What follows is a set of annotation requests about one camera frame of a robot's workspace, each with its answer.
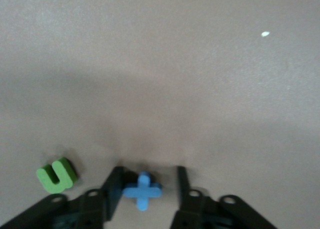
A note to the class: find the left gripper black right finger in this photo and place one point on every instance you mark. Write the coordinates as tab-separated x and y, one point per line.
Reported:
200	211

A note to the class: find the green foam letter n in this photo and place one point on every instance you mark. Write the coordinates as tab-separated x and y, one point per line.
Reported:
45	179

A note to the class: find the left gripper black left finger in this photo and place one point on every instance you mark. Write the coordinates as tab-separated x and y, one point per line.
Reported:
87	209

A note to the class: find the brown table cover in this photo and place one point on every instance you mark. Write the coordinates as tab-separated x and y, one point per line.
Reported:
175	76

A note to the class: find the blue foam letter x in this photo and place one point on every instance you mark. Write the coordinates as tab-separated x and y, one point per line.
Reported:
142	191

